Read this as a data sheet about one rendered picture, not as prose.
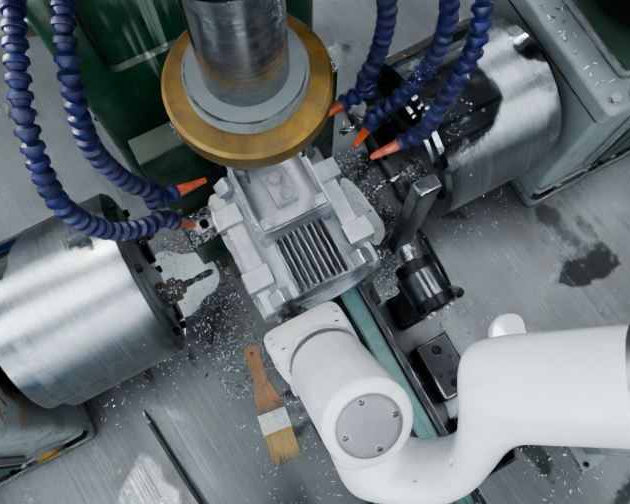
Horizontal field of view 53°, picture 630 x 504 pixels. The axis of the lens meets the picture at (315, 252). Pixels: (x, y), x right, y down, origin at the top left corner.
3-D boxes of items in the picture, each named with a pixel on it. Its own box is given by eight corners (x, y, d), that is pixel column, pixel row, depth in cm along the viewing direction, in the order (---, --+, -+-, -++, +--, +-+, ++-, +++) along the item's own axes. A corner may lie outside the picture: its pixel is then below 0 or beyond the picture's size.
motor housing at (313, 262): (216, 224, 106) (196, 182, 87) (319, 176, 108) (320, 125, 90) (269, 332, 101) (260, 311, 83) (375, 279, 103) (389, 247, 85)
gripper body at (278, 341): (297, 412, 69) (279, 373, 80) (379, 367, 71) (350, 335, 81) (268, 355, 67) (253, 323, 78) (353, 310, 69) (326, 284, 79)
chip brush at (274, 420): (236, 352, 112) (236, 351, 111) (263, 342, 112) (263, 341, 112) (274, 468, 107) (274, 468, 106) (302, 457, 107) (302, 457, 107)
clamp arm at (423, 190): (384, 241, 97) (408, 178, 73) (401, 232, 98) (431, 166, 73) (395, 260, 96) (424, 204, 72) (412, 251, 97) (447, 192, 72)
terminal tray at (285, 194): (228, 179, 91) (221, 159, 84) (294, 148, 93) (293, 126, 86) (264, 252, 89) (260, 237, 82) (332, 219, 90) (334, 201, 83)
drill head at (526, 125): (314, 135, 110) (315, 54, 86) (514, 38, 116) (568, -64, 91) (386, 259, 105) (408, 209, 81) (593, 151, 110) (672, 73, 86)
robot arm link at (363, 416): (381, 392, 69) (353, 317, 66) (432, 452, 56) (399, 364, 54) (311, 426, 68) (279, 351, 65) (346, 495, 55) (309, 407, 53)
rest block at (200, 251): (190, 237, 117) (177, 217, 106) (224, 220, 118) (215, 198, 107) (204, 265, 116) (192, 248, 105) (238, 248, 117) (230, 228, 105)
